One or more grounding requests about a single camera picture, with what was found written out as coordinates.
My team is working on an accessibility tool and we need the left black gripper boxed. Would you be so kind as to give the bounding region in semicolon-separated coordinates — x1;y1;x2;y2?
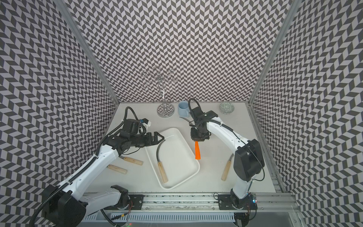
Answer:
130;131;164;148

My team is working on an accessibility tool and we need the orange handle sickle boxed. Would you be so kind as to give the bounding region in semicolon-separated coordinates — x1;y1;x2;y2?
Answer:
195;141;201;160

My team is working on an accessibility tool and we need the white rectangular storage tray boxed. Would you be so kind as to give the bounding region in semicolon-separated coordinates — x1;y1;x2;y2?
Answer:
146;128;200;191

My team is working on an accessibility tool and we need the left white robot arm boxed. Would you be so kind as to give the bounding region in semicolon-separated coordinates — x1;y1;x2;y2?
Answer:
29;119;164;227

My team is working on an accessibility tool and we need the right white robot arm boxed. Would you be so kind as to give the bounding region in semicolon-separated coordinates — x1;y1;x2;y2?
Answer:
190;107;265;210

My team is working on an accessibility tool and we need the light blue mug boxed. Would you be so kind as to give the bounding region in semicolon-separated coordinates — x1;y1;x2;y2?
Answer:
178;101;190;118

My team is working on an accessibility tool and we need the green patterned small bowl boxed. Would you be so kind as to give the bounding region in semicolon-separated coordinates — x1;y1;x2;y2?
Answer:
219;102;235;114

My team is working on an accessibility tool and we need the blue blade wooden sickle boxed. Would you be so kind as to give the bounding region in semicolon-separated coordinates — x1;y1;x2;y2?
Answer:
107;165;128;175

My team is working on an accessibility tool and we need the chrome mug tree stand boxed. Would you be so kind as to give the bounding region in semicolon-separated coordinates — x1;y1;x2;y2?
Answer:
141;66;178;118

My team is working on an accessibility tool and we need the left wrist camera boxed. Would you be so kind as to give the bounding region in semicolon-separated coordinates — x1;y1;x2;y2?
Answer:
140;118;151;128

